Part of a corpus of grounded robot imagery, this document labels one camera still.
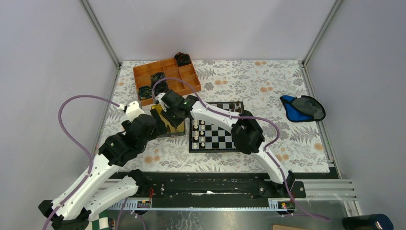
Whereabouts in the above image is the dark cylinder bottom right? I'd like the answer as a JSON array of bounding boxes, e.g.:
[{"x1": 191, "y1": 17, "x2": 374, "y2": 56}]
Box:
[{"x1": 342, "y1": 214, "x2": 394, "y2": 230}]

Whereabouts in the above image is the floral patterned table mat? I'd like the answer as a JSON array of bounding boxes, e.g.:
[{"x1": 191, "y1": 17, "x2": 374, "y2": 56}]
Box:
[{"x1": 113, "y1": 60, "x2": 329, "y2": 173}]

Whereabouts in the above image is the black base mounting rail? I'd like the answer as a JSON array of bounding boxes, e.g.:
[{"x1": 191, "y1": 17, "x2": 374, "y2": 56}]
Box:
[{"x1": 130, "y1": 172, "x2": 306, "y2": 209}]

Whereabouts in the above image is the black roll at tray corner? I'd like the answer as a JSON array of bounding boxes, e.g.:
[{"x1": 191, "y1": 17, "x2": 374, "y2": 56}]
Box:
[{"x1": 174, "y1": 52, "x2": 192, "y2": 67}]

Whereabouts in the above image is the orange compartment organizer tray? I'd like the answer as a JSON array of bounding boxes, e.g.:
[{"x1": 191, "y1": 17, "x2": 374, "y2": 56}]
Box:
[{"x1": 133, "y1": 57, "x2": 202, "y2": 107}]

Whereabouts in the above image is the gold metal tin tray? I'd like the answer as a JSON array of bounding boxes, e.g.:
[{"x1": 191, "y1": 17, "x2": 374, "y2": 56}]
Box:
[{"x1": 150, "y1": 105, "x2": 185, "y2": 138}]

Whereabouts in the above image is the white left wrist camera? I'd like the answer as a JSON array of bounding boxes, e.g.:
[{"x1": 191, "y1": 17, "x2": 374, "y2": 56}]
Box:
[{"x1": 119, "y1": 101, "x2": 145, "y2": 122}]

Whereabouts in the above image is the blue black cloth pouch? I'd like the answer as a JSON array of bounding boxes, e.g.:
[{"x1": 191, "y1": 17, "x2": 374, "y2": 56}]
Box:
[{"x1": 280, "y1": 95, "x2": 326, "y2": 123}]

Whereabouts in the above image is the black roll front tray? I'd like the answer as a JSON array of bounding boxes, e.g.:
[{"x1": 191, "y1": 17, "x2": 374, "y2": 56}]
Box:
[{"x1": 137, "y1": 86, "x2": 152, "y2": 100}]

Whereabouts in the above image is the black roll in tray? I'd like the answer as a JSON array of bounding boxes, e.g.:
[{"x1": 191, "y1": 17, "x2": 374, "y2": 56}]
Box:
[{"x1": 150, "y1": 72, "x2": 169, "y2": 96}]

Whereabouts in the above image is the green white checkered mat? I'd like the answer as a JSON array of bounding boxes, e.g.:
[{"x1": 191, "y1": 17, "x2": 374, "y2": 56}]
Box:
[{"x1": 85, "y1": 211, "x2": 111, "y2": 230}]

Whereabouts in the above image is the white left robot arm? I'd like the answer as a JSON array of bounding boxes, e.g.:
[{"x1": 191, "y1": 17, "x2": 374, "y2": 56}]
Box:
[{"x1": 38, "y1": 109, "x2": 167, "y2": 230}]

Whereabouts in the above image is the row of white chess pieces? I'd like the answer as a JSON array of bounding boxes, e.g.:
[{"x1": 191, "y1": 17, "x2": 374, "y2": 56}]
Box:
[{"x1": 191, "y1": 120, "x2": 206, "y2": 150}]

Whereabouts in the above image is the black white chess board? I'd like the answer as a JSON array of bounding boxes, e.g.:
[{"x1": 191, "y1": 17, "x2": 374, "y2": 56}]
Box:
[{"x1": 189, "y1": 101, "x2": 244, "y2": 153}]

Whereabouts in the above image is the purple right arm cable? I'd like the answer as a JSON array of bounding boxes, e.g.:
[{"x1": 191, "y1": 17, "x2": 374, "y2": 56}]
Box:
[{"x1": 151, "y1": 77, "x2": 332, "y2": 223}]

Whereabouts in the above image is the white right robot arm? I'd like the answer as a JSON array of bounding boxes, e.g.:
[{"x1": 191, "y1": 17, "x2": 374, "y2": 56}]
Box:
[{"x1": 155, "y1": 90, "x2": 295, "y2": 197}]

